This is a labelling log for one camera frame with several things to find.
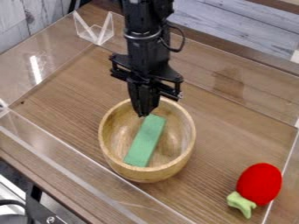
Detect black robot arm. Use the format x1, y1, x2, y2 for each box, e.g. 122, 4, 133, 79
109, 0, 185, 116

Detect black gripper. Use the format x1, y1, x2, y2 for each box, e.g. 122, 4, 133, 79
109, 33, 184, 117

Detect green rectangular block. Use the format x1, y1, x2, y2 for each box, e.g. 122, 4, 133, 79
124, 115, 165, 167

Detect clear acrylic fence panel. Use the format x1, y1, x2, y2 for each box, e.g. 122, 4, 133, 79
0, 99, 196, 224

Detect red plush radish toy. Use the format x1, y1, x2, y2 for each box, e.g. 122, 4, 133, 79
226, 163, 282, 219

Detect clear acrylic corner bracket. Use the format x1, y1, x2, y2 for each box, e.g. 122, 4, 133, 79
72, 11, 114, 46

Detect brown wooden bowl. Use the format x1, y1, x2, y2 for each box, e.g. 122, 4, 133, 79
97, 98, 196, 183

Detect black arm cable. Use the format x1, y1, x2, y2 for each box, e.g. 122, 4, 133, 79
157, 24, 186, 53

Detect black metal table frame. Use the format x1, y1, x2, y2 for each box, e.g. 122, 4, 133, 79
0, 171, 68, 224

